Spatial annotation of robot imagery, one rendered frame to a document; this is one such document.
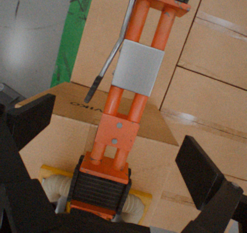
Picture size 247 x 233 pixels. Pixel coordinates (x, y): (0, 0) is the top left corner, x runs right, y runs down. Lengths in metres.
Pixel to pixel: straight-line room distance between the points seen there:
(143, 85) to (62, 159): 0.31
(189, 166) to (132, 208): 0.31
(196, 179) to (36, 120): 0.13
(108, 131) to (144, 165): 0.21
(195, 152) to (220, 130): 0.82
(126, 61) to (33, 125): 0.18
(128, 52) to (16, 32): 1.32
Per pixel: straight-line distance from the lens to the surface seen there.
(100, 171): 0.35
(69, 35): 1.44
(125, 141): 0.33
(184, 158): 0.20
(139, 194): 0.55
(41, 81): 1.52
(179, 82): 0.88
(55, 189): 0.48
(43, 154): 0.54
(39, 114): 0.17
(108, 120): 0.32
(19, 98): 1.58
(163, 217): 1.18
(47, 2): 1.51
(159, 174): 0.53
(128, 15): 0.30
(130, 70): 0.30
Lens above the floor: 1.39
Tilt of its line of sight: 75 degrees down
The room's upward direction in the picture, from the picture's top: 177 degrees counter-clockwise
